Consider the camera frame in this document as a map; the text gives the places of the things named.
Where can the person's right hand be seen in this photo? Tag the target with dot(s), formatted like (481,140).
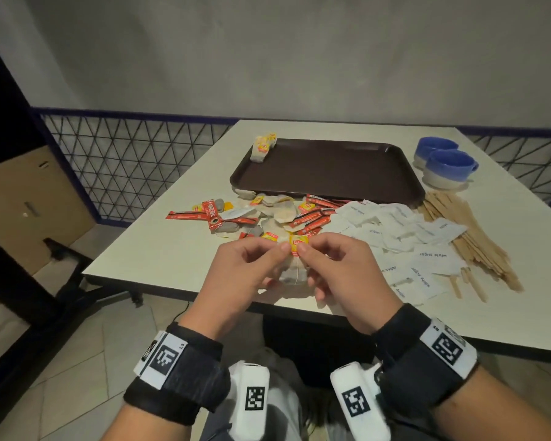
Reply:
(353,280)

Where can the person's left hand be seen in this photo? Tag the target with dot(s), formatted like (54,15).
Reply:
(239,275)

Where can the white tea bag yellow tag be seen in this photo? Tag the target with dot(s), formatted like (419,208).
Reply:
(272,138)
(261,142)
(258,157)
(294,275)

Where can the pile of tea bags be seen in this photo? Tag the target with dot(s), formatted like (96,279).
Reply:
(284,211)

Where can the pile of white sugar packets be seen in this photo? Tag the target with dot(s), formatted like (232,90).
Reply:
(431,261)

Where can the pile of red coffee sticks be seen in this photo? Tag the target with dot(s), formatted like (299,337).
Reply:
(183,215)

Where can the dark brown tray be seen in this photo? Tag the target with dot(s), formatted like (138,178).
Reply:
(330,174)

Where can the pile of wooden stir sticks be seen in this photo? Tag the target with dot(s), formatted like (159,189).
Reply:
(477,248)

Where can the person's left forearm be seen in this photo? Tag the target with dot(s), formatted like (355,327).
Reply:
(142,427)

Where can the person's right forearm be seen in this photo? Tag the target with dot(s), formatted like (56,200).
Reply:
(496,413)

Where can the black left wrist band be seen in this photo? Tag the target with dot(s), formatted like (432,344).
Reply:
(193,385)

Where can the blue and white mug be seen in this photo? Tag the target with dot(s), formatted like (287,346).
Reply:
(434,144)
(450,162)

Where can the light wooden cabinet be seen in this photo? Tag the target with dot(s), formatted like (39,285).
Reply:
(9,243)

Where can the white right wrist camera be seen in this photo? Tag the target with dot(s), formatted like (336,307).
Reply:
(344,376)

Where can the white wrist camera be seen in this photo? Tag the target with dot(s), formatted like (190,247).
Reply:
(241,376)
(344,376)

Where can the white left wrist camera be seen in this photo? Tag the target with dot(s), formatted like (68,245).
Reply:
(241,376)

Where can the black side table frame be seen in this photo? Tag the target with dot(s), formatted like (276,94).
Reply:
(9,280)

